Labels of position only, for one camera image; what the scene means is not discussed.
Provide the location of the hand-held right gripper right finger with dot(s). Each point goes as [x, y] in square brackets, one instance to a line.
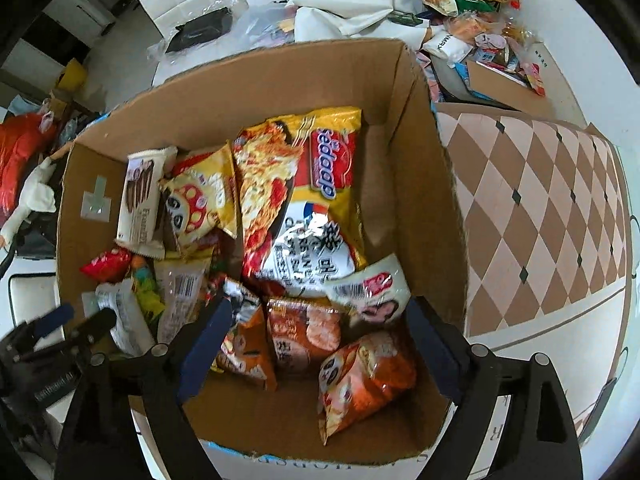
[430, 340]

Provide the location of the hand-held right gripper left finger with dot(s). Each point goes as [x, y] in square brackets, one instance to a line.
[210, 340]

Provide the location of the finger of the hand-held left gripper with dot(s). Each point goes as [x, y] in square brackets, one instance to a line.
[97, 322]
[55, 319]

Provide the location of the orange panda snack packet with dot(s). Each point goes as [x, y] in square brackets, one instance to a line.
[365, 380]
[245, 350]

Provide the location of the beige peanut packet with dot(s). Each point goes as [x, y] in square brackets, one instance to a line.
[177, 290]

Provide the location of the orange red snack packet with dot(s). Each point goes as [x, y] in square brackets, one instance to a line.
[300, 335]

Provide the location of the brown cardboard box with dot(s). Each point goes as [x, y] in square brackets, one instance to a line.
[280, 410]

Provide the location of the white crumpled snack packet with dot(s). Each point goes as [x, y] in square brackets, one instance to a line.
[125, 320]

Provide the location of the small shiny red packet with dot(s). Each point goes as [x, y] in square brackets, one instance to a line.
[105, 264]

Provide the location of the colourful candy packet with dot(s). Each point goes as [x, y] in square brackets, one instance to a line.
[145, 285]

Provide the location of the white packet with pink label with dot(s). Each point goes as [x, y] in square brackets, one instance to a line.
[370, 285]

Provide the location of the white goose plush toy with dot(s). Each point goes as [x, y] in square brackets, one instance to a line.
[40, 195]

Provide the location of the white chocolate wafer packet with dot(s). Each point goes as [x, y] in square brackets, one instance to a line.
[142, 195]

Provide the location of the yellow mushroom snack packet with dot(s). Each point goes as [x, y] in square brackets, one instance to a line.
[200, 200]

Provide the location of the red plastic bag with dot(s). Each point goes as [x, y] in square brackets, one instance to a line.
[20, 160]

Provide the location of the large red yellow noodle packet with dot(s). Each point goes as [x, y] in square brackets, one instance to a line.
[300, 185]

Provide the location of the yellow box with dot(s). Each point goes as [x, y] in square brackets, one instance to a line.
[70, 76]

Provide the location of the small flat cardboard box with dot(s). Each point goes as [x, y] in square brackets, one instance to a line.
[500, 87]

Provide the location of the black item in plastic bag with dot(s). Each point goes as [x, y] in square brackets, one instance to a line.
[200, 30]

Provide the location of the pile of assorted snack packets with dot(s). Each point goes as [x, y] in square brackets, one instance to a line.
[475, 20]

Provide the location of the white cloth bag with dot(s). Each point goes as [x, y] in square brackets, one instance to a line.
[350, 0]

